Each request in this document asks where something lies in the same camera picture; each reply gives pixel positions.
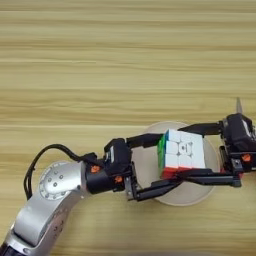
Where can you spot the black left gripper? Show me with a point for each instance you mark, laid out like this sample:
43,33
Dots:
100,181

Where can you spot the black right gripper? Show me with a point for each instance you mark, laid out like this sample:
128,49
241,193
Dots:
240,163

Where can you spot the multicolour puzzle cube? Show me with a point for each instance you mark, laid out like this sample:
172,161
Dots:
183,153

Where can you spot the round beige plate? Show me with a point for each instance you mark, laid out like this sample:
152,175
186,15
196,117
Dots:
146,166

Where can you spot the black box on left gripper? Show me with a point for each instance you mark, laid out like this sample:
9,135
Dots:
117,156

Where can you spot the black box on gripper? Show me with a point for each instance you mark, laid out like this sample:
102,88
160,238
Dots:
117,156
238,131

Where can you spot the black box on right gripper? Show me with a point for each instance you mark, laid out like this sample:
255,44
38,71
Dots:
238,131

